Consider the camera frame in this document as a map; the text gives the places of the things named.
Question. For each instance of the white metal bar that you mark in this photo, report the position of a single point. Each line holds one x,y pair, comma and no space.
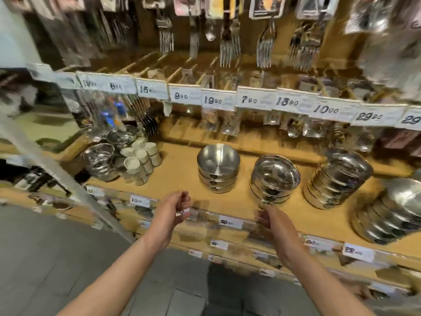
52,167

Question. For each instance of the person's right forearm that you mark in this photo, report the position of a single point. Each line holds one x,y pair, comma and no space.
322,286

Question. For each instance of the row of hanging cutlery packets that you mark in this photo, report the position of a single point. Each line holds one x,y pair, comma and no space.
264,46

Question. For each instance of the stack of small steel bowls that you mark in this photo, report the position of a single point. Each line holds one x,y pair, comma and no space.
217,164

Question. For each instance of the stack of flat steel bowls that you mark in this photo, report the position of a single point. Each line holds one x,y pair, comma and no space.
274,176

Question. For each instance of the person's right hand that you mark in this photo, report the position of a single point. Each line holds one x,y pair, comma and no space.
283,232

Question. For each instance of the stack of wide steel bowls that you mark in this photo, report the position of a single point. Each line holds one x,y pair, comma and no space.
391,210

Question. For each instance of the row of large price labels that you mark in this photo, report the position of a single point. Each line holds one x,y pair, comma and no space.
217,100

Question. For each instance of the pile of dark kitchenware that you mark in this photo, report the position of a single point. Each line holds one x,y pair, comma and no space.
36,180

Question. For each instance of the wooden shelf unit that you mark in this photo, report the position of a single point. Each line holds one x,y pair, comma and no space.
184,180

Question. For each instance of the person's left forearm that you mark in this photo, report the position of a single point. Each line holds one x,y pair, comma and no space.
115,279

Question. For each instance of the clear plastic label rail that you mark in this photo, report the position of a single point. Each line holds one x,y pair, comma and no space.
210,216

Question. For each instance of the person's right fingers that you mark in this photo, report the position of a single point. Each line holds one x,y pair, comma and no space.
263,216

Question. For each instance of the row of small utensil packets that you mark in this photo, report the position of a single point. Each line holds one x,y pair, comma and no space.
292,128

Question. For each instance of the row of small price labels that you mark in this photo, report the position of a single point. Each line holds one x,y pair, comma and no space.
230,222

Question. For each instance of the group of white ceramic cups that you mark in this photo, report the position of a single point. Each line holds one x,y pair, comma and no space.
141,161

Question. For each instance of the tall stack of steel bowls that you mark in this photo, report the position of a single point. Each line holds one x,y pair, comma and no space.
338,177

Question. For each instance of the person's left fingers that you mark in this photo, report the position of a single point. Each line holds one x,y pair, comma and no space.
182,199

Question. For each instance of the person's left hand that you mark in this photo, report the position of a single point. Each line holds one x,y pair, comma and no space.
166,215

